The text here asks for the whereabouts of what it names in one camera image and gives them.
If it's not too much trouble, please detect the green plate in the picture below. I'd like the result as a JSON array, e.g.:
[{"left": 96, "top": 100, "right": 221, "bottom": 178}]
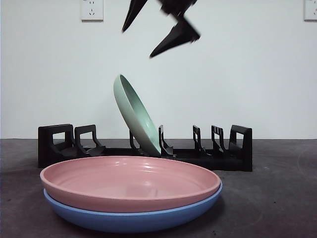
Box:
[{"left": 113, "top": 74, "right": 162, "bottom": 158}]

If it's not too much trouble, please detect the pink plate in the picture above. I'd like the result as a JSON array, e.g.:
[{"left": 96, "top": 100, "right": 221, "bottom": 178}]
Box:
[{"left": 40, "top": 156, "right": 221, "bottom": 213}]

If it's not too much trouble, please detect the blue plate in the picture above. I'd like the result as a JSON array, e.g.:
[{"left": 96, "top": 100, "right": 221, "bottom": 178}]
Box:
[{"left": 43, "top": 179, "right": 223, "bottom": 233}]

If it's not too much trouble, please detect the black dish rack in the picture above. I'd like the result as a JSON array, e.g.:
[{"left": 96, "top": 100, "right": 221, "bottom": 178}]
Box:
[{"left": 38, "top": 124, "right": 253, "bottom": 173}]

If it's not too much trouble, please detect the white wall socket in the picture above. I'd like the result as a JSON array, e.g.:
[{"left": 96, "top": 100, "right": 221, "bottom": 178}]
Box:
[
  {"left": 81, "top": 0, "right": 104, "bottom": 22},
  {"left": 304, "top": 0, "right": 317, "bottom": 22}
]

